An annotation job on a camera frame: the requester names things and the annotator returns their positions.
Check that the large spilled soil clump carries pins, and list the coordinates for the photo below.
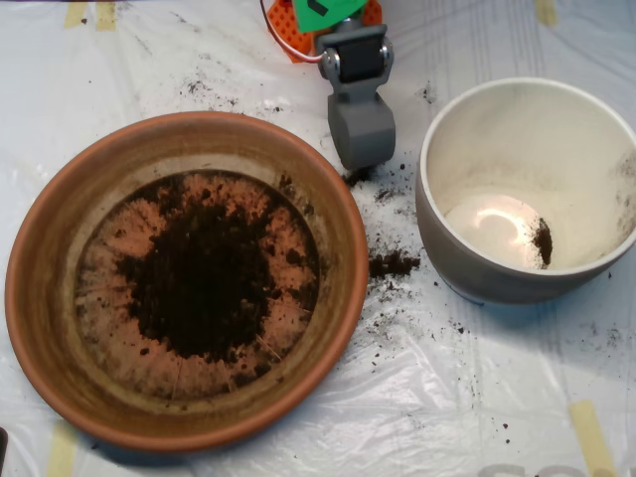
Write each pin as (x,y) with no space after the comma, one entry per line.
(390,263)

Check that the white ceramic pot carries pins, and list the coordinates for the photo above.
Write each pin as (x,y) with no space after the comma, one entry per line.
(447,268)

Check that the clear plastic cover sheet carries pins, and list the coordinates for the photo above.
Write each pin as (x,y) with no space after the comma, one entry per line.
(447,397)

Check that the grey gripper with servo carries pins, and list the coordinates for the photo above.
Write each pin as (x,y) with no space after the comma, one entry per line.
(364,133)

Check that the dark soil heap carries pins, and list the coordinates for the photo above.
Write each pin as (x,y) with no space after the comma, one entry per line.
(544,241)

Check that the dark soil pile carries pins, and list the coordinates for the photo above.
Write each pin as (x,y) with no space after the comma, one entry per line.
(204,278)

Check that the terracotta clay saucer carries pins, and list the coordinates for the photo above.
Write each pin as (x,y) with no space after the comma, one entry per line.
(45,298)

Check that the beige masking tape strip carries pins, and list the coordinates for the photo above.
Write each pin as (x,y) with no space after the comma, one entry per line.
(60,452)
(588,437)
(73,15)
(545,12)
(105,17)

